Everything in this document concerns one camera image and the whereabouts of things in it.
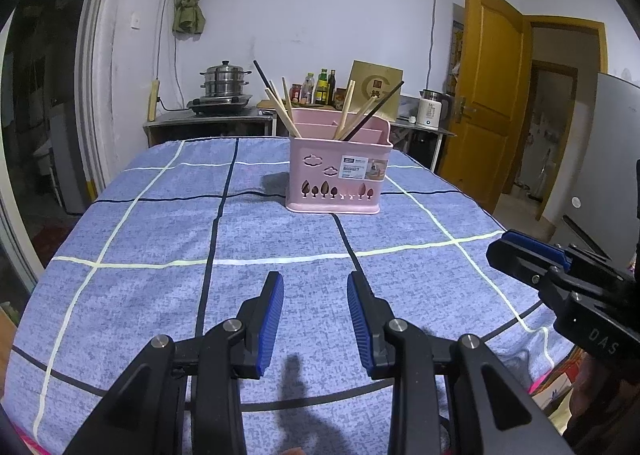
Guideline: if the gold cardboard box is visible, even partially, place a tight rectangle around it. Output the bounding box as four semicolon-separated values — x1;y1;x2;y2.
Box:
345;60;403;123

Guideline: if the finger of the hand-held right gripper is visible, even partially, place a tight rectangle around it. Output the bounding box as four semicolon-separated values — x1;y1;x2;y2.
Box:
502;231;573;273
487;240;551;293

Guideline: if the wall calendar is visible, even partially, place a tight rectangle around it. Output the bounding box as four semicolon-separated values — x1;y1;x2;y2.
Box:
451;19;466;90

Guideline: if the yellow door frame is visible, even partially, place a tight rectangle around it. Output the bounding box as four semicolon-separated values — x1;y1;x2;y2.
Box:
500;17;608;223

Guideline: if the black induction cooker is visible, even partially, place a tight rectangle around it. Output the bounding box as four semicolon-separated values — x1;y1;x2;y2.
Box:
186;94;255;112

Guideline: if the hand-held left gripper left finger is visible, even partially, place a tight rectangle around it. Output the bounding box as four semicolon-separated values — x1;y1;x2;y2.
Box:
65;271;285;455

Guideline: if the yellow wooden door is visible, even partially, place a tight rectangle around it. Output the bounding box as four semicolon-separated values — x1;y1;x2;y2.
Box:
440;0;533;213

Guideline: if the pink plastic utensil basket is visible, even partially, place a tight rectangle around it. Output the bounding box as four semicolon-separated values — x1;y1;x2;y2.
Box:
285;108;392;214

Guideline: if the black chopstick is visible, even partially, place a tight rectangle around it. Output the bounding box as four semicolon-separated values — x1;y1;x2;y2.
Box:
344;81;405;142
253;60;291;120

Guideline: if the grey refrigerator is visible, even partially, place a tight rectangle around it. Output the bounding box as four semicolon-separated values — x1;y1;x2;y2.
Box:
542;71;640;261

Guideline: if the grey wall cable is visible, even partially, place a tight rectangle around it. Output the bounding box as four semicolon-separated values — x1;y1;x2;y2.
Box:
429;0;437;90

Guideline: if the long side table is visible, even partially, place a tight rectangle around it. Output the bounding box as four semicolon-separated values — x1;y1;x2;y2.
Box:
142;102;458;173

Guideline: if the white door frame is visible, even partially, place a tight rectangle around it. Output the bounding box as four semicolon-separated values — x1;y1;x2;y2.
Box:
0;0;136;296

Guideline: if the blue checked blanket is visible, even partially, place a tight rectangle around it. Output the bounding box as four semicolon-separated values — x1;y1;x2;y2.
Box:
10;135;576;455

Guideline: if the stainless steel steamer pot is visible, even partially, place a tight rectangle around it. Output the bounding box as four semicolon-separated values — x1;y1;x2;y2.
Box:
200;60;252;100

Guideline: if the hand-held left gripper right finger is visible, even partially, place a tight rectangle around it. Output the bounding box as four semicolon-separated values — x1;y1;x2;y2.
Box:
346;271;576;455

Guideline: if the white electric kettle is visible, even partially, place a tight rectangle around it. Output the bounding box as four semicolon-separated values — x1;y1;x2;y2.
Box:
417;89;456;130

